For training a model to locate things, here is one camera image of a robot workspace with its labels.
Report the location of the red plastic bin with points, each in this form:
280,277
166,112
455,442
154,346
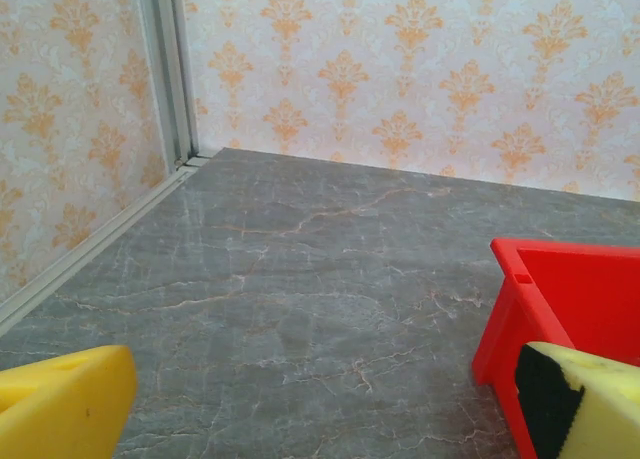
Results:
575,289

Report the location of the aluminium side frame rail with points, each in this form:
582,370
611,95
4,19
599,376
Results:
95,241

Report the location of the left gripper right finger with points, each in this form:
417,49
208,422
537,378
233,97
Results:
600,419

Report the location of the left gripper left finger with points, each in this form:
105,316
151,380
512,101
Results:
65,409

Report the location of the aluminium frame post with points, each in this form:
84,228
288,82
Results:
167,79

